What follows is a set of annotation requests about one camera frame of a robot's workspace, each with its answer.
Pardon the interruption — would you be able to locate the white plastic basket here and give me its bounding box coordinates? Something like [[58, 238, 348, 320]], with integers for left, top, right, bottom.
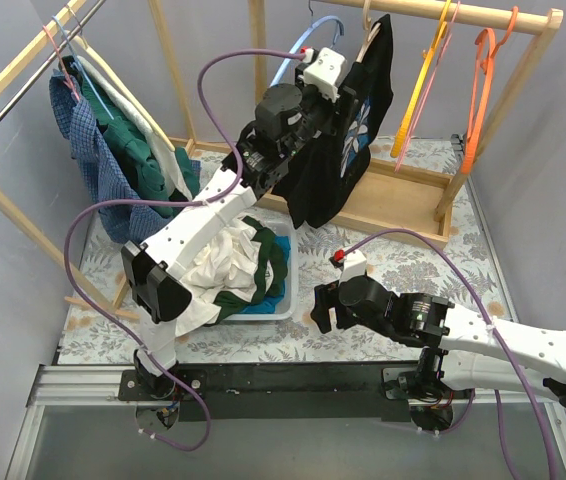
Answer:
[[215, 216, 297, 322]]

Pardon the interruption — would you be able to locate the yellow hanger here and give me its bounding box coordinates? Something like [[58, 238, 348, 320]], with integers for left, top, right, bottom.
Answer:
[[390, 0, 451, 158]]

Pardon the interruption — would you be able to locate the teal blue t shirt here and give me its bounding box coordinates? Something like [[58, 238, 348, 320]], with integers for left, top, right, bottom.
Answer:
[[241, 236, 291, 315]]

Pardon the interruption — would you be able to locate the black t shirt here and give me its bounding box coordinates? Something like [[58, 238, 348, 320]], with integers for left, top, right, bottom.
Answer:
[[273, 14, 394, 228]]

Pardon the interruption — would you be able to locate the light blue hanger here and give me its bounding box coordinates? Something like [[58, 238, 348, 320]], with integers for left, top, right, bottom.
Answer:
[[269, 1, 345, 87]]

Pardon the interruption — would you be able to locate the wooden hanger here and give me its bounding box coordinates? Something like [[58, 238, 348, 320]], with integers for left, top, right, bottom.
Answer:
[[355, 0, 379, 63]]

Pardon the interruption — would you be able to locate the dark green t shirt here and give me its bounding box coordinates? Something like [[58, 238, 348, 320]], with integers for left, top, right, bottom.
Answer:
[[213, 216, 291, 322]]

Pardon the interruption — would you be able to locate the pink wire hanger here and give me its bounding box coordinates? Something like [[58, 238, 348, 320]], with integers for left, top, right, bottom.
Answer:
[[394, 1, 461, 172]]

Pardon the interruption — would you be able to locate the white t shirt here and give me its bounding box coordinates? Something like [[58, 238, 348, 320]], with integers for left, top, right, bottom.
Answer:
[[175, 217, 261, 337]]

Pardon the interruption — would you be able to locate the orange hanger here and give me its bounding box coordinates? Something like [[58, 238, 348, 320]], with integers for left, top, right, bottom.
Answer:
[[460, 6, 519, 175]]

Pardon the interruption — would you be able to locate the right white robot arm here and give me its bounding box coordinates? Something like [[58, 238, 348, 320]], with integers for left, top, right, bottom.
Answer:
[[311, 275, 566, 408]]

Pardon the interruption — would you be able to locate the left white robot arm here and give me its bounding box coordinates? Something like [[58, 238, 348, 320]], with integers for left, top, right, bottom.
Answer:
[[121, 83, 358, 400]]

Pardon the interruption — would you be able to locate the blue checked shirt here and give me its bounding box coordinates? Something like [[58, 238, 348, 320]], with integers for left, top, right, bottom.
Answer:
[[49, 71, 180, 244]]

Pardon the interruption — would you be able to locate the pink hanger on left rack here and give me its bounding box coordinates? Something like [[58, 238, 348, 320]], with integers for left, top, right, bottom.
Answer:
[[42, 25, 80, 103]]

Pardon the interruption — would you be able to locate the cream plastic hanger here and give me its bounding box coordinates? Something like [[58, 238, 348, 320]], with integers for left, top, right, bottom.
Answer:
[[62, 32, 176, 154]]

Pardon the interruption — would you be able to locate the right wooden clothes rack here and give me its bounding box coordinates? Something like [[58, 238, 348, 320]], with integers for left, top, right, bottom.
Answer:
[[243, 0, 566, 251]]

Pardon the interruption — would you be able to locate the wooden clothes rack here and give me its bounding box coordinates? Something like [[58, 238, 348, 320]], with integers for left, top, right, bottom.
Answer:
[[0, 1, 224, 319], [243, 0, 566, 251]]

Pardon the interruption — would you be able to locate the left wooden clothes rack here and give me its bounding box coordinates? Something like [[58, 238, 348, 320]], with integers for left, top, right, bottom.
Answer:
[[0, 1, 224, 319]]

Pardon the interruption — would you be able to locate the white textured garment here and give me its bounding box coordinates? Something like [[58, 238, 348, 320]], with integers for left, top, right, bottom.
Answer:
[[78, 55, 197, 200]]

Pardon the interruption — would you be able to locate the dark green ruffled garment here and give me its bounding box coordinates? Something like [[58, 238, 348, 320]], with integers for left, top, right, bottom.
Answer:
[[64, 56, 200, 202]]

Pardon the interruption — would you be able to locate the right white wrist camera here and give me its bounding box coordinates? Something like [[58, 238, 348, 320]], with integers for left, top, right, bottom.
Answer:
[[330, 250, 367, 282]]

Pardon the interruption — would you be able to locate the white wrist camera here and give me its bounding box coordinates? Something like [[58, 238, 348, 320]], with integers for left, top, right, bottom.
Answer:
[[330, 250, 367, 282], [300, 47, 347, 103]]

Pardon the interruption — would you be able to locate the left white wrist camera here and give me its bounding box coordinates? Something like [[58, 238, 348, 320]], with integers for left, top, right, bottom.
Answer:
[[300, 47, 347, 103]]

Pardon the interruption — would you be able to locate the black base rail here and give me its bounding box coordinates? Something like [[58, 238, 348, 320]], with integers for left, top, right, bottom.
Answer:
[[117, 361, 470, 431]]

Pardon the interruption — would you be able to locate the blue wire hanger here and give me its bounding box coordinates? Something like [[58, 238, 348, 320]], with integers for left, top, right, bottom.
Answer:
[[51, 15, 114, 120]]

